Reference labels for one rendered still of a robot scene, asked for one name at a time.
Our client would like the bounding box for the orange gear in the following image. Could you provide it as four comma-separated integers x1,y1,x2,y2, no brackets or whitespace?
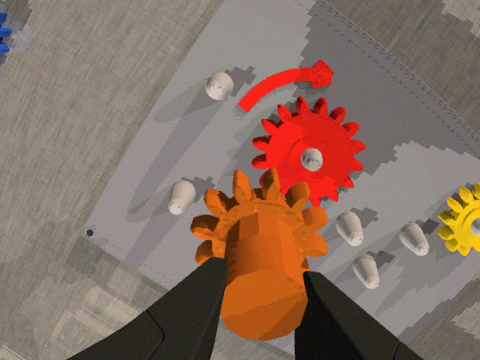
191,168,328,341

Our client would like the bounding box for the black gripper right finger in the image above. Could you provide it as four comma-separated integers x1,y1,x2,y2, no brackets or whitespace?
295,271,424,360

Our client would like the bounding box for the blue gear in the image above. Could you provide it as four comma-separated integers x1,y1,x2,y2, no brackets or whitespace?
0,12,12,53

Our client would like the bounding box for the red curved arrow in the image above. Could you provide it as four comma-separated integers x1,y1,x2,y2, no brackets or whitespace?
237,60,335,112

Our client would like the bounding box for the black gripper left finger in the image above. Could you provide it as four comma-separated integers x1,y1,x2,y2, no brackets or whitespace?
65,256,227,360

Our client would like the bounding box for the red gear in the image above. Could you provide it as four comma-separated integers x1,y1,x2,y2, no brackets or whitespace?
252,96,365,207

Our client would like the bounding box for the yellow gear with black stripe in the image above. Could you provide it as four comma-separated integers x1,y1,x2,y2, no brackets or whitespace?
437,183,480,256

